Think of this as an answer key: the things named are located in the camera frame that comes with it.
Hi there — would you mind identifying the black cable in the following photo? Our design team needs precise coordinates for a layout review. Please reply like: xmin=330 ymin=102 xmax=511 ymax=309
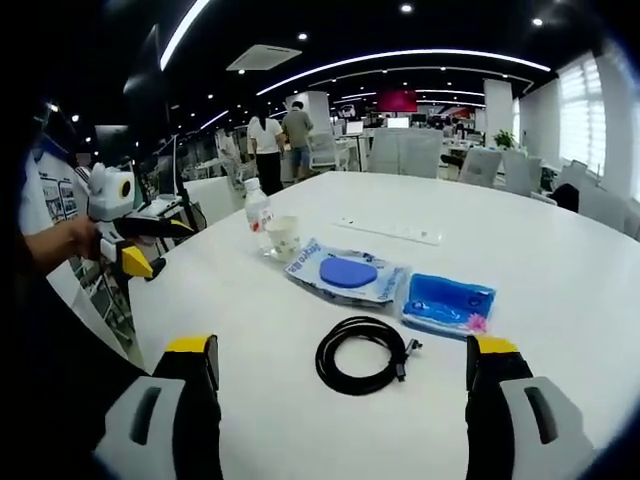
xmin=314 ymin=315 xmax=425 ymax=396

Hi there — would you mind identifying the large window with blinds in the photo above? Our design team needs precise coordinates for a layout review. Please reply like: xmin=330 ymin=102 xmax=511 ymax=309
xmin=557 ymin=54 xmax=609 ymax=176

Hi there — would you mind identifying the white paper cup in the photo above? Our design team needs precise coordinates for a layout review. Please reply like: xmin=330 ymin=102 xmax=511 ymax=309
xmin=263 ymin=215 xmax=301 ymax=262

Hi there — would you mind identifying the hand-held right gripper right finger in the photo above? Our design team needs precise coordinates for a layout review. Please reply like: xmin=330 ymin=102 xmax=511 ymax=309
xmin=464 ymin=334 xmax=596 ymax=480

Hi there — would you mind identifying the white table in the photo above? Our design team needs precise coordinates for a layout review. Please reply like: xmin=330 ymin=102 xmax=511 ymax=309
xmin=127 ymin=170 xmax=640 ymax=480

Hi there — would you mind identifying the red wall panel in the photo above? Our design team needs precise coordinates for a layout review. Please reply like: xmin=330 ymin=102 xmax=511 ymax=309
xmin=377 ymin=89 xmax=418 ymax=113

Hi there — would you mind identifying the person's dark clothing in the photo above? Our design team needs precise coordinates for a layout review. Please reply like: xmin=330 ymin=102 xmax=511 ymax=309
xmin=19 ymin=269 xmax=151 ymax=451

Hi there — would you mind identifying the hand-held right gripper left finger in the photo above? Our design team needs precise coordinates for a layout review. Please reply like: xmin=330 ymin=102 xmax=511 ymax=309
xmin=94 ymin=334 xmax=224 ymax=480

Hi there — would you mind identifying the curved ceiling light strip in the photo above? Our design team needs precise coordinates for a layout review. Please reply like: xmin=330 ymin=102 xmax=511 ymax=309
xmin=159 ymin=0 xmax=214 ymax=69

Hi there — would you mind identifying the ceiling air vent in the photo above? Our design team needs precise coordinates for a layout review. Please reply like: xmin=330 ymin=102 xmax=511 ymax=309
xmin=225 ymin=43 xmax=304 ymax=73

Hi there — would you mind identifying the clear plastic water bottle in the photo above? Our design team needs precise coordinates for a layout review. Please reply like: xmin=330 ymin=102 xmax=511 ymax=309
xmin=243 ymin=177 xmax=276 ymax=259

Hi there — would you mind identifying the black backpack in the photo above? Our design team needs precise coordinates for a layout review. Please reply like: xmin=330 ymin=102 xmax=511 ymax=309
xmin=552 ymin=183 xmax=581 ymax=214

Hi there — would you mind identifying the white power strip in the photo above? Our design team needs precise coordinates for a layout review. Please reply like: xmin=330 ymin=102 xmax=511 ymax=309
xmin=334 ymin=215 xmax=444 ymax=247

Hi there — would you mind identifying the blue tissue packet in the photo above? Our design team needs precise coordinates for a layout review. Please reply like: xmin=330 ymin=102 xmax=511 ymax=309
xmin=401 ymin=271 xmax=498 ymax=341

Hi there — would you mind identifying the grey desk partition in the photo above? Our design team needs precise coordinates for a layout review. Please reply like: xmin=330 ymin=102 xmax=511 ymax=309
xmin=369 ymin=128 xmax=444 ymax=177

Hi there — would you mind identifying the person's left hand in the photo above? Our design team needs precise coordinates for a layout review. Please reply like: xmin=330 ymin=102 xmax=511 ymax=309
xmin=64 ymin=217 xmax=102 ymax=261

